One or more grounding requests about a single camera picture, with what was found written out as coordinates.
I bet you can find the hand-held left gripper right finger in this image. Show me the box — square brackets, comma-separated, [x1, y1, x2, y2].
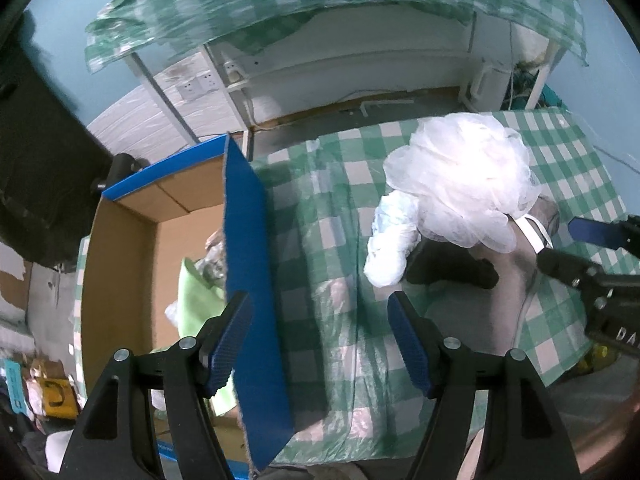
[387, 291, 583, 480]

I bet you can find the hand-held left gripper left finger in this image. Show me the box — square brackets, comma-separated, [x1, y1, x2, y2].
[62, 290, 253, 480]

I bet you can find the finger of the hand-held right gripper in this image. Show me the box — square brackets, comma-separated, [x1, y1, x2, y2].
[567, 214, 640, 256]
[536, 247, 616, 301]

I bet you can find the green cloth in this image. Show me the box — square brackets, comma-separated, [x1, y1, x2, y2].
[177, 257, 240, 416]

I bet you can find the clear plastic wrap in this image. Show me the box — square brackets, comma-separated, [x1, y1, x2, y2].
[192, 230, 228, 291]

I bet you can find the white plastic bag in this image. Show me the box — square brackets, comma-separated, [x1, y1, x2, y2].
[363, 191, 423, 288]

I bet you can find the blue-rimmed cardboard box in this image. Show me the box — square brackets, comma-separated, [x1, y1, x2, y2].
[80, 132, 296, 480]

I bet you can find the white mesh bath pouf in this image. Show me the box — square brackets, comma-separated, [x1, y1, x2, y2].
[382, 112, 553, 253]

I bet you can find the grey cloth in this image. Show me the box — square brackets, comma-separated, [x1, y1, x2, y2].
[415, 195, 561, 361]

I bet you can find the black sock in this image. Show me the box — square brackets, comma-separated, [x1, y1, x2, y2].
[405, 247, 501, 291]

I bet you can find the teal bag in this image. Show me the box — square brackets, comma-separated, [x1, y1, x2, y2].
[542, 82, 566, 111]

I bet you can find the white kettle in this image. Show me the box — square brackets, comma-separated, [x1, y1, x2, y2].
[462, 60, 511, 111]

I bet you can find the yellow tool on floor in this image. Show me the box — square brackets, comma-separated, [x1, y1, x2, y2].
[40, 377, 81, 418]

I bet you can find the white plastic lump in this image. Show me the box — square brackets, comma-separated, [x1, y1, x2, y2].
[45, 430, 76, 476]

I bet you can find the black roller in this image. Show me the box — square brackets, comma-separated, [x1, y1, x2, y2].
[92, 152, 146, 193]

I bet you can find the blue packet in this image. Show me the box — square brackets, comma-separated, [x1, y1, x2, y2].
[2, 357, 28, 416]

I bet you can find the black hanging cloth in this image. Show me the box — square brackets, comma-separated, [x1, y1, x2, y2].
[0, 10, 113, 268]

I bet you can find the white power strip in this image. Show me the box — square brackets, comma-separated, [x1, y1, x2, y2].
[222, 60, 251, 84]
[177, 72, 221, 101]

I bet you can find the white desk frame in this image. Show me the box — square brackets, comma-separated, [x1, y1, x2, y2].
[125, 10, 561, 156]

